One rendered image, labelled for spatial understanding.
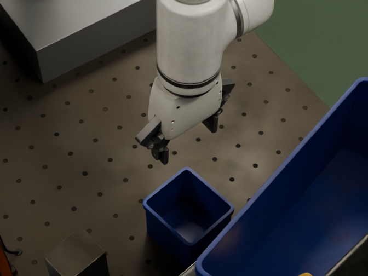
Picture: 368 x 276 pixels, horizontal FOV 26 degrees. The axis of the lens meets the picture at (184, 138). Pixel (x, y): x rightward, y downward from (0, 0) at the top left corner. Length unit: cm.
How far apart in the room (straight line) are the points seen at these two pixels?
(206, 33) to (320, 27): 165
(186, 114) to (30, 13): 51
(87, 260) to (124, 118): 73
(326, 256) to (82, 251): 31
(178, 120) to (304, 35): 150
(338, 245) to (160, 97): 31
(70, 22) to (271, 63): 38
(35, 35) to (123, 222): 38
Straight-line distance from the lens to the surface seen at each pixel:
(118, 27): 150
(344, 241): 93
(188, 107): 106
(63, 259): 72
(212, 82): 102
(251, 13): 98
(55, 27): 146
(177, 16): 91
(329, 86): 242
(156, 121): 108
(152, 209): 126
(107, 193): 134
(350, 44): 254
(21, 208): 135
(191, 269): 90
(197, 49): 95
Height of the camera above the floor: 184
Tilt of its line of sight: 54 degrees down
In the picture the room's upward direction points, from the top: straight up
